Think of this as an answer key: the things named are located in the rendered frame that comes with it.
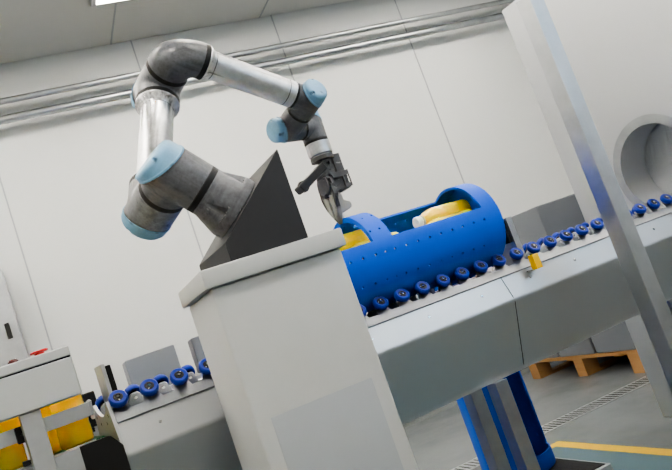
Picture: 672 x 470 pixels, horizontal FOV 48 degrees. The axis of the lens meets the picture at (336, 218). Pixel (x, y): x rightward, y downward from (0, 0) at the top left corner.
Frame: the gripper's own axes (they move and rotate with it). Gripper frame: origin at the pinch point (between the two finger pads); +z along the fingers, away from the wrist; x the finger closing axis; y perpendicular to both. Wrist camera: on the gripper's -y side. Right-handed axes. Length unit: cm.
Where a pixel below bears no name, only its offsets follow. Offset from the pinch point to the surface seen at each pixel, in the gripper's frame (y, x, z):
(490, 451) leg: 27, 5, 81
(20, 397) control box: -98, -34, 21
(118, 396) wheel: -76, -11, 27
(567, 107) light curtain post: 70, -34, -10
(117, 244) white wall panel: 13, 335, -70
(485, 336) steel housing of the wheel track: 28, -12, 47
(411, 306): 7.0, -11.5, 30.9
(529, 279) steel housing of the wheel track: 50, -13, 36
